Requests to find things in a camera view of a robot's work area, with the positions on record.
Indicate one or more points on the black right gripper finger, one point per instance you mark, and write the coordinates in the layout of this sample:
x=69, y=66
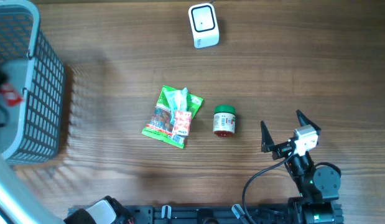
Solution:
x=304, y=121
x=267, y=143

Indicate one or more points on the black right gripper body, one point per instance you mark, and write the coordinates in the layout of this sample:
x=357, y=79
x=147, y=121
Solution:
x=282, y=150

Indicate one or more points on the green-lidded jar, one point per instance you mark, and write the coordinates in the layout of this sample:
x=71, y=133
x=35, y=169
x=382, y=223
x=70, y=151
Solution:
x=224, y=121

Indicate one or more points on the red small carton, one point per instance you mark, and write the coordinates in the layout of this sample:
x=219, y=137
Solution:
x=182, y=123

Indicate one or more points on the green candy bag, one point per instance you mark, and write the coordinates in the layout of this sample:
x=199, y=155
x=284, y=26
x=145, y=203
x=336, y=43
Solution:
x=162, y=121

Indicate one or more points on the red stick sachet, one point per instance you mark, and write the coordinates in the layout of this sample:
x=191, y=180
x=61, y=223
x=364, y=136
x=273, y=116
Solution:
x=10, y=95

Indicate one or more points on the mint wet wipes packet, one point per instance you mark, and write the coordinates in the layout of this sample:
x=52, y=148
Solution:
x=177, y=99

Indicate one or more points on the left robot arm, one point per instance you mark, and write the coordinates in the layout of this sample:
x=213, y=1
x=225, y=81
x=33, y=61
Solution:
x=17, y=205

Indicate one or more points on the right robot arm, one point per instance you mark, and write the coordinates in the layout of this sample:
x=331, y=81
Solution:
x=318, y=184

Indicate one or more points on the white barcode scanner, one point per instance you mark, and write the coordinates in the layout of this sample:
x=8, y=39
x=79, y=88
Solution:
x=204, y=25

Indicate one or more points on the grey plastic mesh basket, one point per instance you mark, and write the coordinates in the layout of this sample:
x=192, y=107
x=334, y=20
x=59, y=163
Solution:
x=30, y=131

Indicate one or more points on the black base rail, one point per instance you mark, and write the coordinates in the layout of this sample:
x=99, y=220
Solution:
x=266, y=213

